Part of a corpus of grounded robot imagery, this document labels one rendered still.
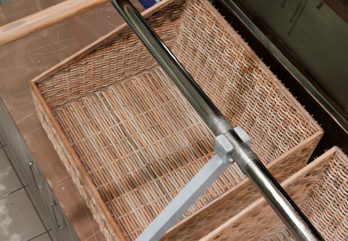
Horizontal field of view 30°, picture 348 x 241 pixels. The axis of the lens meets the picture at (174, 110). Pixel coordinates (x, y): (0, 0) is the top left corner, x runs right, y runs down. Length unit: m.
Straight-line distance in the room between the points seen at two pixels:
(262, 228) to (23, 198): 1.08
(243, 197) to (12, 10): 1.00
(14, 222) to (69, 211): 0.70
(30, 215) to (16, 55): 0.61
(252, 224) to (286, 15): 0.45
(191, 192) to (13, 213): 1.35
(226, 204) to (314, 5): 0.45
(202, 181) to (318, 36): 0.48
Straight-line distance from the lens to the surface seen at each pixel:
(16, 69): 1.90
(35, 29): 1.12
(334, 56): 1.33
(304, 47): 1.38
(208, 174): 1.00
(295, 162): 1.45
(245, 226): 1.40
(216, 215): 1.43
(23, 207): 2.31
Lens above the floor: 1.96
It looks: 52 degrees down
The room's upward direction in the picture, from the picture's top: 1 degrees clockwise
